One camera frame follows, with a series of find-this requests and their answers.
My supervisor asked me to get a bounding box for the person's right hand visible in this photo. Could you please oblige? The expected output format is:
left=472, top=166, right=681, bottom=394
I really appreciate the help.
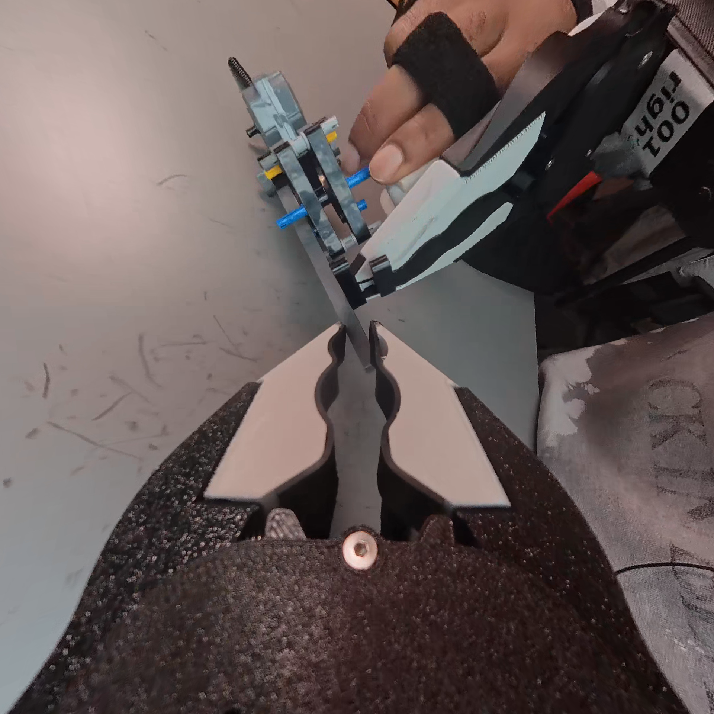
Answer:
left=340, top=0, right=579, bottom=185

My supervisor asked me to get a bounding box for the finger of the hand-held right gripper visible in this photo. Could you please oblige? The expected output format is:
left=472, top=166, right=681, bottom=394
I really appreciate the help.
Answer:
left=392, top=202, right=514, bottom=293
left=356, top=112, right=546, bottom=283

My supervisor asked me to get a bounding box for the grey desk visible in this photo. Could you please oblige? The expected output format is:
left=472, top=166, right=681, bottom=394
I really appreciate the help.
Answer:
left=0, top=0, right=541, bottom=714

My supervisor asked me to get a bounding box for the brick vehicle chassis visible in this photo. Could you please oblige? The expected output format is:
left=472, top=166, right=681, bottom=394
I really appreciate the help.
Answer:
left=227, top=56, right=387, bottom=374

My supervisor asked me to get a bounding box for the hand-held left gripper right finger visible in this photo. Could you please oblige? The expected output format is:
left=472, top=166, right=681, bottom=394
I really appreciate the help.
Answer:
left=368, top=321, right=512, bottom=510

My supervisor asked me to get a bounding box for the thin black cord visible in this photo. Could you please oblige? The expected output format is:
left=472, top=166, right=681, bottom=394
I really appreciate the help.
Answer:
left=612, top=562, right=714, bottom=579

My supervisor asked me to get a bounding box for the person's grey printed hoodie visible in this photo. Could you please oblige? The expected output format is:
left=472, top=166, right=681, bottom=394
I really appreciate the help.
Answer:
left=537, top=245, right=714, bottom=714

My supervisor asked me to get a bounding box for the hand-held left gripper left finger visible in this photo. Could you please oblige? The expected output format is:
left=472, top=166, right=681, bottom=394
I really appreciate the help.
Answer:
left=203, top=322, right=349, bottom=502

